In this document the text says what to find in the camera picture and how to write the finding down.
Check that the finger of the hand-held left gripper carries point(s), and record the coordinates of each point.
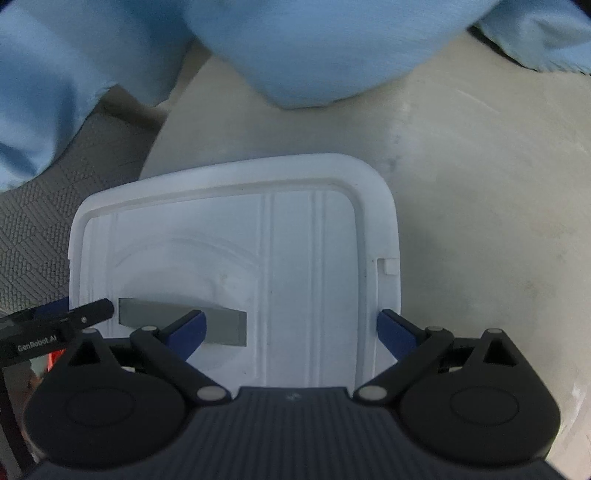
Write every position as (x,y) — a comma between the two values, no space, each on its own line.
(90,315)

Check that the grey textured mat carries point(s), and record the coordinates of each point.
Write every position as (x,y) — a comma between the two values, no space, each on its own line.
(51,221)

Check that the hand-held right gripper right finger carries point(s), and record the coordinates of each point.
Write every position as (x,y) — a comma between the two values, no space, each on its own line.
(391,333)

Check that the beige desktop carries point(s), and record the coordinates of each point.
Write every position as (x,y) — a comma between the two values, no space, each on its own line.
(475,194)

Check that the grey rectangular block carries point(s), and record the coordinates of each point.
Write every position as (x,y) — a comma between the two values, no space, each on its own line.
(221,325)

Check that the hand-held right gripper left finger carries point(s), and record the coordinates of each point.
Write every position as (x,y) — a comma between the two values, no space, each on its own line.
(190,333)

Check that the light blue work coat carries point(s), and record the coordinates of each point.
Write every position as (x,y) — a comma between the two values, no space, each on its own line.
(286,50)

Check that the white plastic tray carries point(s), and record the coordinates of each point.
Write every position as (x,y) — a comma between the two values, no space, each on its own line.
(304,258)

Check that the small red object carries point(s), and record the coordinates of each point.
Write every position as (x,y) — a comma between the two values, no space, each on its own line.
(55,359)

